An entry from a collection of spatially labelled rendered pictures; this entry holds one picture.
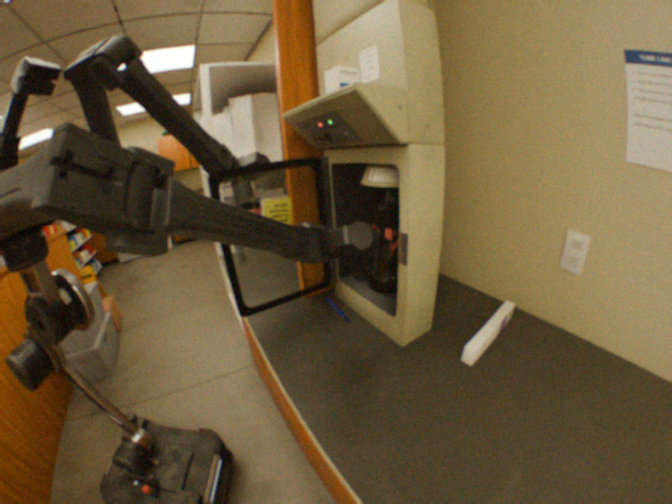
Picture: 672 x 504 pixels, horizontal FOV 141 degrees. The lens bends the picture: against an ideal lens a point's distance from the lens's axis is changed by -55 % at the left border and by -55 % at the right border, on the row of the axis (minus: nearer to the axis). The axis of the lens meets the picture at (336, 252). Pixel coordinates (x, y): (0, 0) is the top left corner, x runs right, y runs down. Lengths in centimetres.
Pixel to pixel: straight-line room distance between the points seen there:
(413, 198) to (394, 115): 16
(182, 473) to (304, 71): 161
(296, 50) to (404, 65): 40
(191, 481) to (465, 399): 118
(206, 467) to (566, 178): 169
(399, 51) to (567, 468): 80
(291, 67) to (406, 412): 89
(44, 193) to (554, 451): 75
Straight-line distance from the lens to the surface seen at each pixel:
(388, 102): 46
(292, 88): 79
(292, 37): 85
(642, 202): 80
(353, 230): 51
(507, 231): 88
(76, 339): 246
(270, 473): 155
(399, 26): 55
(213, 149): 67
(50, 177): 25
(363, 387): 59
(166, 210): 30
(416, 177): 51
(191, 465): 143
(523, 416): 61
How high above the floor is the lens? 140
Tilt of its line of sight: 22 degrees down
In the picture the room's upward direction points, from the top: 4 degrees counter-clockwise
